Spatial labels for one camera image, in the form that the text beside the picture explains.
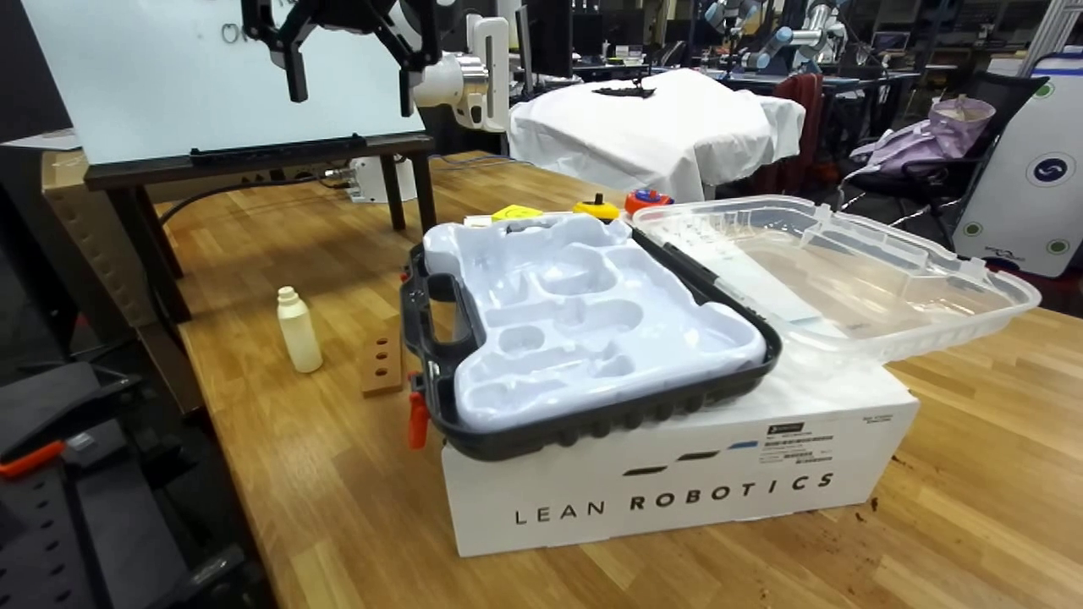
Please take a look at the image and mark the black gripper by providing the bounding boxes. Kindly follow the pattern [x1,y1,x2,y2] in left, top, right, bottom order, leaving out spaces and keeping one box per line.
[242,0,445,118]

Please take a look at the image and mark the small black flat object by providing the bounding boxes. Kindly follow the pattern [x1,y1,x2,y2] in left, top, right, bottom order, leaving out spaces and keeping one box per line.
[588,77,658,99]

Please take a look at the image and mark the black tool box white insert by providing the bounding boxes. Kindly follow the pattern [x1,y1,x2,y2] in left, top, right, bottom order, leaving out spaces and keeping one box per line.
[401,213,786,465]

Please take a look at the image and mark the white cardboard box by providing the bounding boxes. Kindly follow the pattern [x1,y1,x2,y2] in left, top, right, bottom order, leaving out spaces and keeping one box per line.
[437,334,920,562]

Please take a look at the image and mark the clear plastic tool box lid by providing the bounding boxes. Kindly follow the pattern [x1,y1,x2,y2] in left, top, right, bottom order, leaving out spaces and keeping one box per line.
[631,194,1044,367]

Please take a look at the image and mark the black easel stand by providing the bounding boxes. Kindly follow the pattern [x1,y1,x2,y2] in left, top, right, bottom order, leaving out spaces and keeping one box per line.
[82,133,445,333]

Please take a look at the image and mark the whiteboard with handwriting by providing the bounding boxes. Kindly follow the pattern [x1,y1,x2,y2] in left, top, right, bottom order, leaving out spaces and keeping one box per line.
[17,0,431,170]

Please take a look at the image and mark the yellow square toy block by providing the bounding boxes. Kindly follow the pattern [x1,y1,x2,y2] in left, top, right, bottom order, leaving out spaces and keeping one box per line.
[487,200,545,226]

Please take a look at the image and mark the cream plastic bottle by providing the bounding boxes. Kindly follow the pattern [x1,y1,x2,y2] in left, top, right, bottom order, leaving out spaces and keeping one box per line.
[274,284,328,380]

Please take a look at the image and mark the yellow round toy part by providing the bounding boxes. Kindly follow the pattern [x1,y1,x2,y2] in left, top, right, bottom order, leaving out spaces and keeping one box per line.
[570,194,624,226]

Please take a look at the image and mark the wooden plate with holes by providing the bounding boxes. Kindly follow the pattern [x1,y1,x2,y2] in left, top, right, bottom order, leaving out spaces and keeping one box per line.
[358,314,410,400]

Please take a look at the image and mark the white cloth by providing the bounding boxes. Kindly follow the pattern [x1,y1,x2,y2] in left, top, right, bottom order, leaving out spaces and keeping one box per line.
[506,67,809,208]

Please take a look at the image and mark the red round toy part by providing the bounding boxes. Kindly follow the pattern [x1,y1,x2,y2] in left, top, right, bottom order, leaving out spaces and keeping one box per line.
[624,187,677,215]

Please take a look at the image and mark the dark red chair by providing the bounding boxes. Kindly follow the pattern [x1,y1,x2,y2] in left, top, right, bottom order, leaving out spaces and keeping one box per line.
[772,67,832,195]

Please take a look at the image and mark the black cart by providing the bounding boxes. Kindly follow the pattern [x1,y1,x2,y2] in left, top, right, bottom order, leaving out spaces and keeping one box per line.
[0,360,274,609]

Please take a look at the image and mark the purple cloth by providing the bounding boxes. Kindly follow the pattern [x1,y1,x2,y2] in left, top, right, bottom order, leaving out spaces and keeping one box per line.
[845,93,997,179]

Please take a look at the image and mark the black chair under cloth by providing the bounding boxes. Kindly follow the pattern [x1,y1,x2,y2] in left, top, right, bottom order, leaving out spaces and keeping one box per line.
[841,72,1047,232]

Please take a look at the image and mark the white machine with round logo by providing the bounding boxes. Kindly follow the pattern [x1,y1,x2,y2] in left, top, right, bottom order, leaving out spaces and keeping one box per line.
[952,55,1083,281]

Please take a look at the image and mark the orange handled tool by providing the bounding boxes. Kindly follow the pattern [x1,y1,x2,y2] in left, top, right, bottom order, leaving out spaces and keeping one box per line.
[0,435,67,488]

